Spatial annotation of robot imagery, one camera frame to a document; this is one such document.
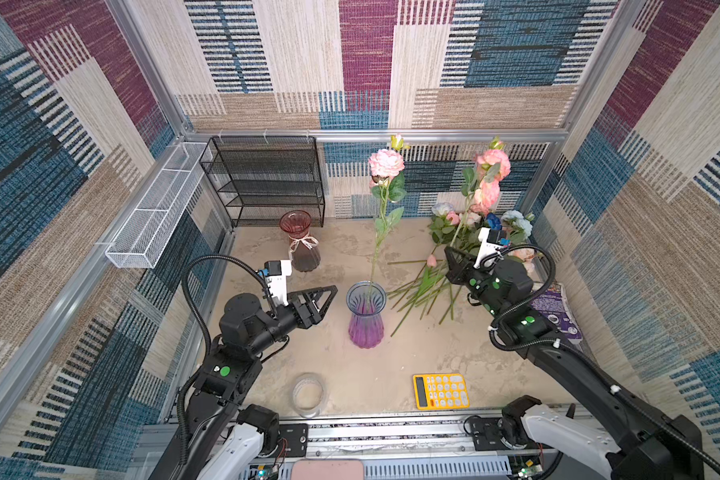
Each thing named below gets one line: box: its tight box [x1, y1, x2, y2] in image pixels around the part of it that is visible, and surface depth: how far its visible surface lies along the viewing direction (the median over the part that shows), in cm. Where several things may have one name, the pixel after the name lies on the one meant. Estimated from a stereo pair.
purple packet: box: [530, 283, 583, 344], surface depth 95 cm
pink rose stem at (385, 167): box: [369, 149, 407, 300], surface depth 68 cm
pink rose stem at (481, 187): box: [449, 136, 512, 247], surface depth 69 cm
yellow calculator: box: [413, 373, 470, 411], surface depth 81 cm
